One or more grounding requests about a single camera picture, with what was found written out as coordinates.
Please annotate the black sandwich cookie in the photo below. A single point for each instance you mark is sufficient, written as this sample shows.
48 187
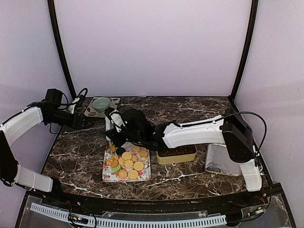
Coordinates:
119 151

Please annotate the green ceramic bowl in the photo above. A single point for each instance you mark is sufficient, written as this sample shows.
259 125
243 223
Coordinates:
101 103

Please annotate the floral square coaster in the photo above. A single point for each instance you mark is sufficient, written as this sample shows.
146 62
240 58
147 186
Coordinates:
91 112

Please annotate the white cable duct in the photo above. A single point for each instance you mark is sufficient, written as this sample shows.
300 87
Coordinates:
131 220

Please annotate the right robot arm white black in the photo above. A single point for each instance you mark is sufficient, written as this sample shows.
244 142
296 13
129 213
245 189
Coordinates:
229 129

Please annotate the silver tin lid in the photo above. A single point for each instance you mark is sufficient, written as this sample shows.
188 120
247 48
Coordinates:
218 161

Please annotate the green macaron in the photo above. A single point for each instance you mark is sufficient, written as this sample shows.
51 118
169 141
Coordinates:
116 169

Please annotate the round waffle cookie right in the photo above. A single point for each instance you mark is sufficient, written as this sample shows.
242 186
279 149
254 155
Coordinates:
138 166

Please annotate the metal serving tongs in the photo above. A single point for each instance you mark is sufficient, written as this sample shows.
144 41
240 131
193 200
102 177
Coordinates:
108 126

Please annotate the left black frame post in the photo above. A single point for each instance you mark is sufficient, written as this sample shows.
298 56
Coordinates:
60 48

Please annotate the swirl pink cookie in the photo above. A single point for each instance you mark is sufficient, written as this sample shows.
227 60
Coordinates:
122 174

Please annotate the floral rectangular tray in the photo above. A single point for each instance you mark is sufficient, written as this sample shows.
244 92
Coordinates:
110 156

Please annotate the gold cookie tin box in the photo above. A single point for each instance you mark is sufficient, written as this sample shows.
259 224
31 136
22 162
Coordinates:
177 155

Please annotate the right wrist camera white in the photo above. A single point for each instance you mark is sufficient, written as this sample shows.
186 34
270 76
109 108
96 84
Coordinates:
115 116

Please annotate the black frame post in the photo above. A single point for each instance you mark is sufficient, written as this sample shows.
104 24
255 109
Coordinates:
245 51
60 48

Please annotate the right black frame post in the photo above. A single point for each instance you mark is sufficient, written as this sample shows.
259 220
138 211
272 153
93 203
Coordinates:
245 51

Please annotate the brown round cookie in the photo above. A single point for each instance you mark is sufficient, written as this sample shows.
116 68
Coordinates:
115 164

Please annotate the round waffle cookie bottom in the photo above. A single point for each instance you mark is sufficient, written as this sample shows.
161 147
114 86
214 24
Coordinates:
133 174

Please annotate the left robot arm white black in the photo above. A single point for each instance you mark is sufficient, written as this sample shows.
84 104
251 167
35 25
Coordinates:
51 110

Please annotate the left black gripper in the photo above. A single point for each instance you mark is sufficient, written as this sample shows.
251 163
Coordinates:
79 121

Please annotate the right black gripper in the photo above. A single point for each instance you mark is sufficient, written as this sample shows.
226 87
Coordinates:
113 136

